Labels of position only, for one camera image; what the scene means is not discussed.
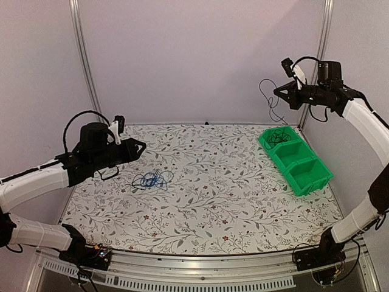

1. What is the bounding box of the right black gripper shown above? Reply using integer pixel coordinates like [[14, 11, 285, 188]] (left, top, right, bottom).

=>
[[275, 80, 330, 110]]

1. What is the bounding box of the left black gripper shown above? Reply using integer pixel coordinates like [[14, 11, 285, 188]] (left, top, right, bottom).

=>
[[91, 138, 146, 172]]

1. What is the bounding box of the dark navy cable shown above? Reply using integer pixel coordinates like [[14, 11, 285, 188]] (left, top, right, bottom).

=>
[[131, 170, 174, 191]]

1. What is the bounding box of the thin black cable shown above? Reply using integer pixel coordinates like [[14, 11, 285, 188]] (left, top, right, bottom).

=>
[[263, 128, 289, 150]]

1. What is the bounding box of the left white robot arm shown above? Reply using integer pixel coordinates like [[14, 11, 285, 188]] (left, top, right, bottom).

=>
[[1, 116, 146, 264]]

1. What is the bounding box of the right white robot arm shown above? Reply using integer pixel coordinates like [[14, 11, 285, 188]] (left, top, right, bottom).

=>
[[274, 58, 388, 265]]

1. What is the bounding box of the floral table mat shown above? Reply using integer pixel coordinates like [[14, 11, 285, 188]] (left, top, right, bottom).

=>
[[62, 125, 342, 255]]

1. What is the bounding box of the green three-compartment bin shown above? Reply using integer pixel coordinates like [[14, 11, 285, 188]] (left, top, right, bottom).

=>
[[258, 126, 333, 196]]

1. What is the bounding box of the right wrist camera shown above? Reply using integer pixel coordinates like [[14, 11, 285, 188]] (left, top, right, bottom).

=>
[[281, 58, 307, 90]]

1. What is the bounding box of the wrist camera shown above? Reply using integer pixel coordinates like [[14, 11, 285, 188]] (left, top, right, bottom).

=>
[[108, 115, 125, 145], [281, 58, 307, 90]]

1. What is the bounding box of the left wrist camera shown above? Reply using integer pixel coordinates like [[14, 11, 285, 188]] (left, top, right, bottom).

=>
[[108, 115, 125, 145]]

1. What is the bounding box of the right aluminium frame post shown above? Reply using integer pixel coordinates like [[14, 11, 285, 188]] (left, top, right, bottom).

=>
[[298, 0, 334, 131]]

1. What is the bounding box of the aluminium frame post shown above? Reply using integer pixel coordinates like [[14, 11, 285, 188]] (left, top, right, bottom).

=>
[[69, 0, 102, 114], [298, 0, 334, 131]]

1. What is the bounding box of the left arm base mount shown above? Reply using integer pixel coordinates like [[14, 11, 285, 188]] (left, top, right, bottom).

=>
[[59, 244, 112, 271]]

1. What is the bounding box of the left aluminium frame post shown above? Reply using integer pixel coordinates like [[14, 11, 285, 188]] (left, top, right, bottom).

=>
[[69, 0, 102, 114]]

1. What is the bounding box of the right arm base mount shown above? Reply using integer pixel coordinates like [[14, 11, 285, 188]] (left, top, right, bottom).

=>
[[292, 244, 346, 271]]

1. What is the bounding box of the front aluminium rail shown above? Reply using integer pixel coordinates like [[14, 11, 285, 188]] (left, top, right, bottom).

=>
[[26, 238, 381, 291]]

